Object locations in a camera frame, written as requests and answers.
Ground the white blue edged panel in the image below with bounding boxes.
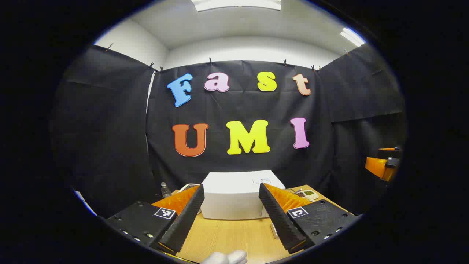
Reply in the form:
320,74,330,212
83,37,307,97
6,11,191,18
73,189,98,217

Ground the divided dish of beans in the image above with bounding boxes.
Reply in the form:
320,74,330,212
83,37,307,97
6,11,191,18
295,189,319,201

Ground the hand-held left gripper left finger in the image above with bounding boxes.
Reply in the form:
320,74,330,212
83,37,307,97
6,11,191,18
104,184,205,254

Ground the black backdrop cloth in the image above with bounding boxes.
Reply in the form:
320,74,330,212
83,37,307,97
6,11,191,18
51,44,407,220

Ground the white microwave oven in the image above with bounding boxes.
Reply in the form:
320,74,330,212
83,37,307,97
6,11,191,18
200,169,286,220

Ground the ceiling light panel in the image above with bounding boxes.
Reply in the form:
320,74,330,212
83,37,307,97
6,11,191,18
340,27,367,47
191,0,282,12

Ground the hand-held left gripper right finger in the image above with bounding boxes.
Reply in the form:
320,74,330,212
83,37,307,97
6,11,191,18
259,183,361,254

